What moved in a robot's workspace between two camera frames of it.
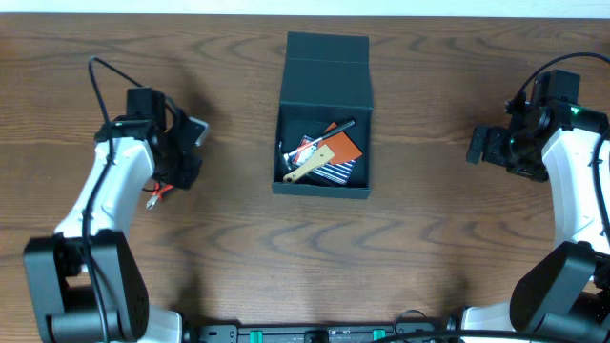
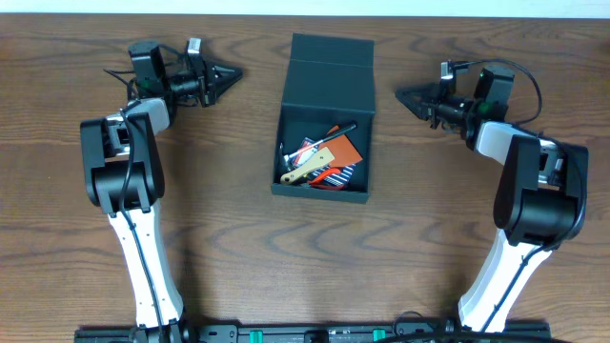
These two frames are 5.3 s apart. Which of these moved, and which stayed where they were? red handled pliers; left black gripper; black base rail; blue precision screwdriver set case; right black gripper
Moved: right black gripper; red handled pliers; left black gripper
Stayed: blue precision screwdriver set case; black base rail
